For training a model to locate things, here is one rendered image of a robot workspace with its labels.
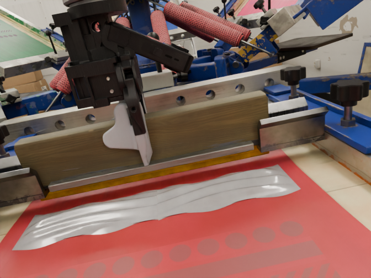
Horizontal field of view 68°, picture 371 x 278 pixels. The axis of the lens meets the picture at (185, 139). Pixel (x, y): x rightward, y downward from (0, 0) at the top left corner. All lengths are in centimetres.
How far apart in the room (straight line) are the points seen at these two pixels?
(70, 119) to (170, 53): 35
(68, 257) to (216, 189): 19
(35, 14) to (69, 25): 445
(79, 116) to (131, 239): 38
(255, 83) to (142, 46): 35
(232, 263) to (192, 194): 12
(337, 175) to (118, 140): 29
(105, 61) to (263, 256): 27
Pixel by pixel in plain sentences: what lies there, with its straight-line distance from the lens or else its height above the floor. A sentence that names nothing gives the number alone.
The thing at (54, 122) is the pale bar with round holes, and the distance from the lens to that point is 67.
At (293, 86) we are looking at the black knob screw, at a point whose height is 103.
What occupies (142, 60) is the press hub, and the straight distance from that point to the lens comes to 117.
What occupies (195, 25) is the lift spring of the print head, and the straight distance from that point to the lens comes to 104.
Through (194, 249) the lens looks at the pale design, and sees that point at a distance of 30.
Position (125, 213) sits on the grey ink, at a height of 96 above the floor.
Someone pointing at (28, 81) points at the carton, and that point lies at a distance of 451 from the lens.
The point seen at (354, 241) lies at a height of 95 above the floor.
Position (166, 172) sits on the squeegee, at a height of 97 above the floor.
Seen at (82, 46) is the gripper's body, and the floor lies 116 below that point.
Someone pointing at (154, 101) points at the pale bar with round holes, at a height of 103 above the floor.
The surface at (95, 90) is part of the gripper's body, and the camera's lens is 37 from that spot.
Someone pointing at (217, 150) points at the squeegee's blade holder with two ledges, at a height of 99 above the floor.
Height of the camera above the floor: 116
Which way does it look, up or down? 22 degrees down
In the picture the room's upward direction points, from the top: 11 degrees counter-clockwise
